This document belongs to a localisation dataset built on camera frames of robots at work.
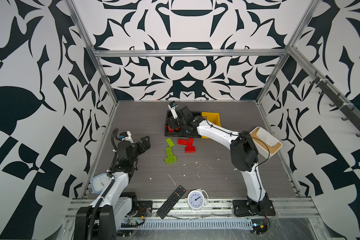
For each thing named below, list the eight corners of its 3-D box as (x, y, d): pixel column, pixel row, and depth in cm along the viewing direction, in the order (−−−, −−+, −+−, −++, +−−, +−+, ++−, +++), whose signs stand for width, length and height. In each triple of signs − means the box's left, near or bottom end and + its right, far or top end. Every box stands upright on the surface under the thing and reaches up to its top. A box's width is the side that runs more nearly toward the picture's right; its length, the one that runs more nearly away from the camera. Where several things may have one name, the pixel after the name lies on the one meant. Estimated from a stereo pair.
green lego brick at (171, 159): (166, 164, 91) (166, 162, 89) (165, 159, 93) (165, 157, 91) (177, 161, 92) (177, 160, 90) (175, 156, 94) (175, 155, 92)
